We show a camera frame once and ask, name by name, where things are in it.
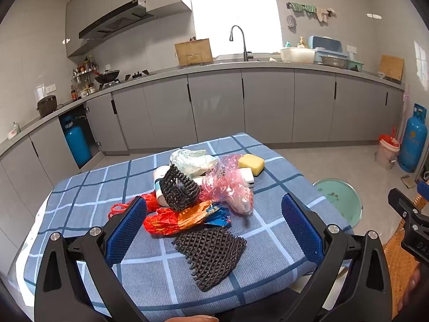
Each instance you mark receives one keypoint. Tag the metal bowl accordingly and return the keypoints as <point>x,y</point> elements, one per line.
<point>335,62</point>

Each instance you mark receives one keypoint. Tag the curled black foam mesh sleeve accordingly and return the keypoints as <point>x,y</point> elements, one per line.
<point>174,191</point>

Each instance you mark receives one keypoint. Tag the orange snack wrapper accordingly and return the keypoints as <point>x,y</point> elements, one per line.
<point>192,216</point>

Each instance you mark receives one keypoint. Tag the green plastic basket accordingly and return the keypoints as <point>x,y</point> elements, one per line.
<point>355,65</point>

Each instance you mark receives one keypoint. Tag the yellow sponge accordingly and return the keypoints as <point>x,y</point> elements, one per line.
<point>251,164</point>

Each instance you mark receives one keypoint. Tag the red plastic bag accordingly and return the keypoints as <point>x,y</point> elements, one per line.
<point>152,204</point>

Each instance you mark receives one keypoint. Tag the yellow soap bottle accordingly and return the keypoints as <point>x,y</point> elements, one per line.
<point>302,43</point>

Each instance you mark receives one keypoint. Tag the blue snack wrapper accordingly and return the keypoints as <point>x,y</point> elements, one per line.
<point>218,218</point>

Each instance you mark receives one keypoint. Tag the small wooden cutting board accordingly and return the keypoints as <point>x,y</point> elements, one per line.
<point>392,67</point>

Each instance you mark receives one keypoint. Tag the white bucket with red bag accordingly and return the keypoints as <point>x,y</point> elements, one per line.
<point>385,156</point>

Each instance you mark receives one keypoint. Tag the blue dish rack box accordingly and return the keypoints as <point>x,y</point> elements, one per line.
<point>330,44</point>

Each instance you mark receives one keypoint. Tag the wicker chair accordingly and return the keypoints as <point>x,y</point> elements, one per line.
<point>398,275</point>

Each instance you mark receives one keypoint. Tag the black wok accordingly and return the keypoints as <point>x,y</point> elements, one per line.
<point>107,76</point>

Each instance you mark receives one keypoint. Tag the white cylindrical container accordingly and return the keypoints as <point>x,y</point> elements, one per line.
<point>159,174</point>

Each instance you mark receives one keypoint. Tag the gas stove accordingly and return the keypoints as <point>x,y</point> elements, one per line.
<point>137,75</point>

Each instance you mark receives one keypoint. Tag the black kitchen faucet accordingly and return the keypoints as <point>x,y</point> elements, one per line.
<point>246,52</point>

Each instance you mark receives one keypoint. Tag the dark rice cooker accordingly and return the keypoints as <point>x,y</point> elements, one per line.
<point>47,107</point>

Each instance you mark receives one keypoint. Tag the spice rack with bottles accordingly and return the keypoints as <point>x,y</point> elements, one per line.
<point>83,77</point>

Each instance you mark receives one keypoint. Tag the grey kitchen counter cabinets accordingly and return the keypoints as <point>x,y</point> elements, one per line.
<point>268,107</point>

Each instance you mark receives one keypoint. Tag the pink plastic bag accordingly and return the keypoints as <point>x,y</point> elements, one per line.
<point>231,187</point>

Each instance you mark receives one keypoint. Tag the blue gas cylinder under counter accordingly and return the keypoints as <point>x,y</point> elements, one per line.
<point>77,144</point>

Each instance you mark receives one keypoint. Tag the blue plaid tablecloth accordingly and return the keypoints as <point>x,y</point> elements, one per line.
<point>134,275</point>

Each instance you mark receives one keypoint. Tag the beige hanging cloth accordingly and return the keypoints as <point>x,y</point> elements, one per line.
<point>324,13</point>

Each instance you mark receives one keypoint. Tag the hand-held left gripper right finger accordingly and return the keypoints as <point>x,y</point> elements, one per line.
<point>301,228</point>

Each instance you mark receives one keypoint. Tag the white flat box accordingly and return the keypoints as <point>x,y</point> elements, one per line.
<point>248,176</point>

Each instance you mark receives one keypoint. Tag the tall blue gas cylinder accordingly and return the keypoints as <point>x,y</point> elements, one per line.
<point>412,141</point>

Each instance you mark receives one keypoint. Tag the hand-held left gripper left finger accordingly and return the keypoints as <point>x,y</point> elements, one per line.
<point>127,228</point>

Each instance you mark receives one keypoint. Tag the cardboard scrap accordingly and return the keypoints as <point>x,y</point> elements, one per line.
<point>409,181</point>

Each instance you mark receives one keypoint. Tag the bright window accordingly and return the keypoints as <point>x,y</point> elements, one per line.
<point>234,6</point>

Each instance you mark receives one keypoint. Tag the white plastic basin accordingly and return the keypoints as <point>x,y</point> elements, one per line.
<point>297,55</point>

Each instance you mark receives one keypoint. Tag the grey hanging duster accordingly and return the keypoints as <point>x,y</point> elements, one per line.
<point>291,23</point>

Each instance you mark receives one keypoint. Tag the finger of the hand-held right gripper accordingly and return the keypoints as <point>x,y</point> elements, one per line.
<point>407,208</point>

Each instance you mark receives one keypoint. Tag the green striped towel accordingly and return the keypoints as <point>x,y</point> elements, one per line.
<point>303,7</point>

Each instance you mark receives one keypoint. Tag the black range hood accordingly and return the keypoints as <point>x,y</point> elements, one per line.
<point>114,21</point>

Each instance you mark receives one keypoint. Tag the small clear bottle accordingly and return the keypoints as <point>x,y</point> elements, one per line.
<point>16,128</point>

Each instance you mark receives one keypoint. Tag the white plastic bag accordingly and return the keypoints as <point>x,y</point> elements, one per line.
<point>187,162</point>

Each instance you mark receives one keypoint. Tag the large wooden cutting board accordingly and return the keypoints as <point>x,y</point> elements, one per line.
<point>192,48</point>

